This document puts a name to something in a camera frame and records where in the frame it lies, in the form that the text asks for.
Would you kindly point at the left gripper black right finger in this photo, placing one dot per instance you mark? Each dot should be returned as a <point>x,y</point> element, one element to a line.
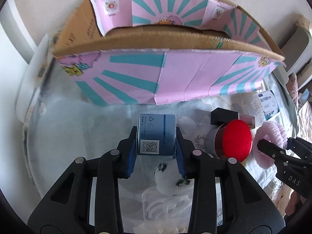
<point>179,156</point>

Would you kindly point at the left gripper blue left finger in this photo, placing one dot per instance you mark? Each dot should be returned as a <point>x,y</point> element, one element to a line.
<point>131,158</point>

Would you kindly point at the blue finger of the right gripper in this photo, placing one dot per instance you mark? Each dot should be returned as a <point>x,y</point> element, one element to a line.
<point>298,143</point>
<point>271,150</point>

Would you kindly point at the pink fluffy scrunchie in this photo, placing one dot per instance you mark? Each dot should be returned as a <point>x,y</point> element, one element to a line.
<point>272,132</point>

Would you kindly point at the small blue carton box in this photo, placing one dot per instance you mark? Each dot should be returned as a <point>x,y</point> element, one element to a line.
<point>156,134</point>

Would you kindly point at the panda pattern white sock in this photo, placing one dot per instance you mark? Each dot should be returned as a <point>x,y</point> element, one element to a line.
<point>169,181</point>

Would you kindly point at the dental floss pick box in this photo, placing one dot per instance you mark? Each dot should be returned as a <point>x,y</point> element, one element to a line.
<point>269,104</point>

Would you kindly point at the red lid round jar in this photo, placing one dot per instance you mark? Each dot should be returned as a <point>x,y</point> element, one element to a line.
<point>233,139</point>

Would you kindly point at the pink plush pig toy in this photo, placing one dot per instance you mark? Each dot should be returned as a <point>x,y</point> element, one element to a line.
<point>292,87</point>

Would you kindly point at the pink striped cardboard box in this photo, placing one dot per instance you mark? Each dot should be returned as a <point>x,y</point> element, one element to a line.
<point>164,51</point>

